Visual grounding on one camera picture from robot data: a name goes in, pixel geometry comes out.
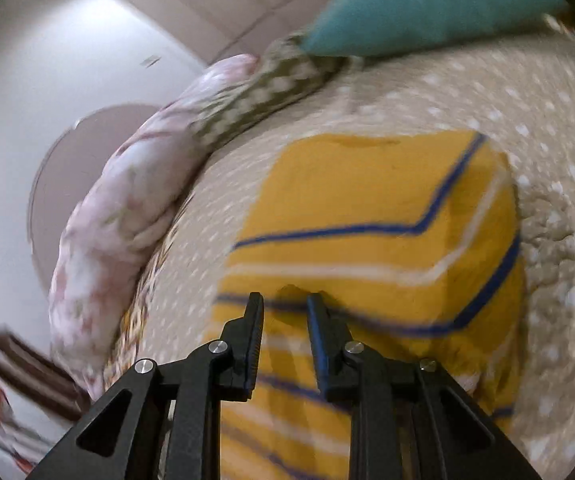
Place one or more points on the round grey panel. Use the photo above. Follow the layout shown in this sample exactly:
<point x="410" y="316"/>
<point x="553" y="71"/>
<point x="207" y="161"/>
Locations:
<point x="77" y="155"/>

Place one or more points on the pink floral quilt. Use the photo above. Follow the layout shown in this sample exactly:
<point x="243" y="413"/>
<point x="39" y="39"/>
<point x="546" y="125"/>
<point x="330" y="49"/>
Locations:
<point x="127" y="200"/>

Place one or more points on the teal pillow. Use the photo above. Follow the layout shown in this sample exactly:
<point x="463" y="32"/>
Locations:
<point x="417" y="5"/>

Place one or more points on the yellow striped shirt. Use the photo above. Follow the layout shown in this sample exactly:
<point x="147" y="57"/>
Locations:
<point x="367" y="200"/>

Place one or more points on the olive patterned cloth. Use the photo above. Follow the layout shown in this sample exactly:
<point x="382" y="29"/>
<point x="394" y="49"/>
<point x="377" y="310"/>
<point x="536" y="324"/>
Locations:
<point x="267" y="85"/>

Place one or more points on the brown striped object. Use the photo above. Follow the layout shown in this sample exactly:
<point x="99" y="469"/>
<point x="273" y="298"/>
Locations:
<point x="32" y="375"/>

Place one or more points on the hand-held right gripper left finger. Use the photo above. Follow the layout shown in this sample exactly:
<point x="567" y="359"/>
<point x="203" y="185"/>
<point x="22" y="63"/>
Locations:
<point x="255" y="340"/>

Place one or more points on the beige dotted bedspread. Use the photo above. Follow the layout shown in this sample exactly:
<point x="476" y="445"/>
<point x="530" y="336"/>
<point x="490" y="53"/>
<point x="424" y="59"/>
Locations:
<point x="517" y="110"/>

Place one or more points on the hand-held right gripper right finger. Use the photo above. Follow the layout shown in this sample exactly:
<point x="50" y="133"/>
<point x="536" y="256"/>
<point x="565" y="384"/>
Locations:
<point x="318" y="340"/>

